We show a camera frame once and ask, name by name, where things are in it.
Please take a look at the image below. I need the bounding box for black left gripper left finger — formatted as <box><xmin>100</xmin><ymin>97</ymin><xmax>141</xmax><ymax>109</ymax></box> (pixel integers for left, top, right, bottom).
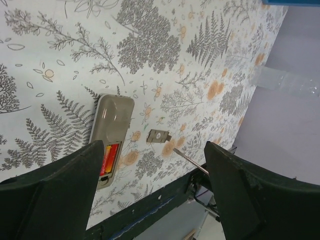
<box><xmin>0</xmin><ymin>140</ymin><xmax>104</xmax><ymax>240</ymax></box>

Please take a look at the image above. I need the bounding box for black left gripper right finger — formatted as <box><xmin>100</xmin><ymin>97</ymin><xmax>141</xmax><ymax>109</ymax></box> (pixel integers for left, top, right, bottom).
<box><xmin>204</xmin><ymin>141</ymin><xmax>320</xmax><ymax>240</ymax></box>

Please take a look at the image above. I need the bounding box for thin metal screwdriver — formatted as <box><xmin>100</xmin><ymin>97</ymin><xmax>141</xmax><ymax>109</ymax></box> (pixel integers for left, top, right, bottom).
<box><xmin>173</xmin><ymin>148</ymin><xmax>209</xmax><ymax>175</ymax></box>

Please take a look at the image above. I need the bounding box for grey remote control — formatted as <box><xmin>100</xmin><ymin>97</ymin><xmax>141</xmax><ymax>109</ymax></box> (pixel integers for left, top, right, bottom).
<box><xmin>89</xmin><ymin>94</ymin><xmax>135</xmax><ymax>190</ymax></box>

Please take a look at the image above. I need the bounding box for grey battery cover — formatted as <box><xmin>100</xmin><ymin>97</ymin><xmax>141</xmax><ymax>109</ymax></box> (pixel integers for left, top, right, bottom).
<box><xmin>146</xmin><ymin>129</ymin><xmax>172</xmax><ymax>143</ymax></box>

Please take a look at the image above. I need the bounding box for red yellow battery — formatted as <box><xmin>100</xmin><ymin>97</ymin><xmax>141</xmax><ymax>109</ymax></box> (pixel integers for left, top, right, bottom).
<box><xmin>100</xmin><ymin>143</ymin><xmax>120</xmax><ymax>176</ymax></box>

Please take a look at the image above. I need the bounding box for clear plastic water bottle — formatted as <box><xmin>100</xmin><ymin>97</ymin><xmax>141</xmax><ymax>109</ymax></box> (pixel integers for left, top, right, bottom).
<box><xmin>249</xmin><ymin>66</ymin><xmax>320</xmax><ymax>99</ymax></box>

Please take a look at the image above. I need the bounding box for floral tablecloth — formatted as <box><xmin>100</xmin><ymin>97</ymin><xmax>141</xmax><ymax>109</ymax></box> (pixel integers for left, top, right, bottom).
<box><xmin>0</xmin><ymin>0</ymin><xmax>288</xmax><ymax>227</ymax></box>

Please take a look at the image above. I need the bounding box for blue shelf unit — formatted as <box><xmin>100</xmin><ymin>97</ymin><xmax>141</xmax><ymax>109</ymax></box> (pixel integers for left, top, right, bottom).
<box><xmin>262</xmin><ymin>0</ymin><xmax>320</xmax><ymax>7</ymax></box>

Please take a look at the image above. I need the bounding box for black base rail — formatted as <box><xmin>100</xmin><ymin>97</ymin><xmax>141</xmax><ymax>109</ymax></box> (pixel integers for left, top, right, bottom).
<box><xmin>84</xmin><ymin>169</ymin><xmax>212</xmax><ymax>240</ymax></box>

